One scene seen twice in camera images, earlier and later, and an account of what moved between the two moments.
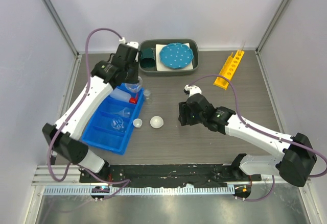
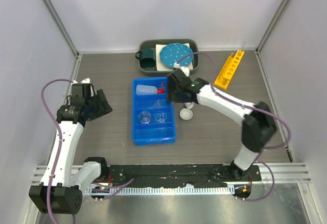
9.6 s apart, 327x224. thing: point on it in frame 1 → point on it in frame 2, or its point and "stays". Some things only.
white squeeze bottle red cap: [121, 95] → [149, 89]
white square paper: [160, 66] stays
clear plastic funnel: [125, 112] → [160, 103]
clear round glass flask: [117, 123] → [145, 117]
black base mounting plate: [168, 175] stays
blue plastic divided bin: [110, 123] → [153, 117]
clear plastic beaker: [134, 88] → [160, 116]
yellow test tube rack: [228, 69] stays
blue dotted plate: [176, 55] stays
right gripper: [184, 109] → [171, 96]
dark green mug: [147, 57] stays
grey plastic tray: [194, 45] stays
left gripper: [134, 79] → [104, 107]
